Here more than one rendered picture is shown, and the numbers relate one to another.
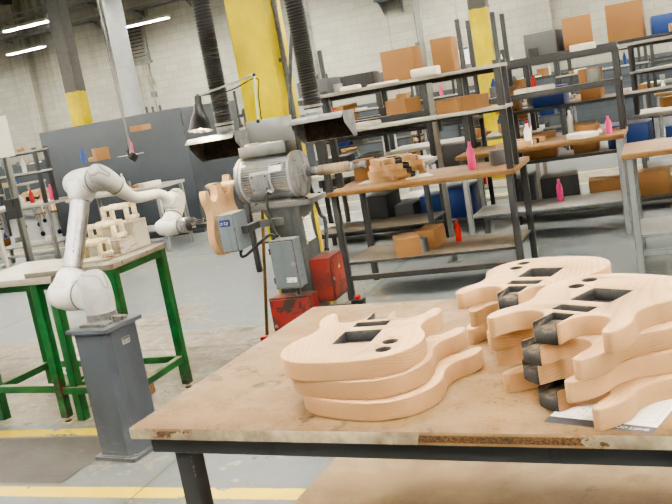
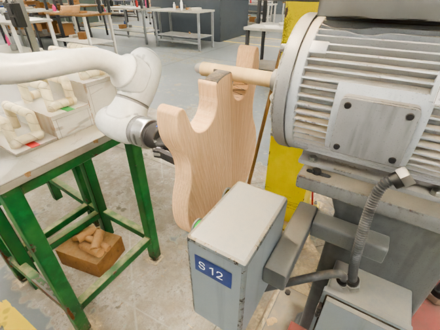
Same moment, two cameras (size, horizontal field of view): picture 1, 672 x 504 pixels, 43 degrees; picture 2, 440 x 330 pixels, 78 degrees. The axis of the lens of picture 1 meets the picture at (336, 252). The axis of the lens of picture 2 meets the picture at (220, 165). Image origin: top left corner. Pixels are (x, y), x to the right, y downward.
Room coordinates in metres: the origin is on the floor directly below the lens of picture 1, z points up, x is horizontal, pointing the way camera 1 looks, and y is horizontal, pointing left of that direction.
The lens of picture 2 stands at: (4.17, 0.50, 1.42)
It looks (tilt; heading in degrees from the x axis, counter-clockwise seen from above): 33 degrees down; 9
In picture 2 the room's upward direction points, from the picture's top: straight up
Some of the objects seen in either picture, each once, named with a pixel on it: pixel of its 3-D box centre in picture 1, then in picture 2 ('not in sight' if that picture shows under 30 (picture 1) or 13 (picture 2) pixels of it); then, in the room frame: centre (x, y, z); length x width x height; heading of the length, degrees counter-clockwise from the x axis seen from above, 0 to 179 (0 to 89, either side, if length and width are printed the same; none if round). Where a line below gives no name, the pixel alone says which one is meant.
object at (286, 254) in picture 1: (282, 237); (368, 293); (4.50, 0.27, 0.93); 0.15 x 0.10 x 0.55; 68
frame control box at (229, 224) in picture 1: (248, 233); (278, 273); (4.48, 0.44, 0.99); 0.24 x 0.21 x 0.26; 68
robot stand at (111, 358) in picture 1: (118, 387); not in sight; (4.25, 1.23, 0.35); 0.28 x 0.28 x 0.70; 60
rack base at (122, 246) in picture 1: (109, 246); (54, 114); (5.09, 1.34, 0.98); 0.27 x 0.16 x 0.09; 68
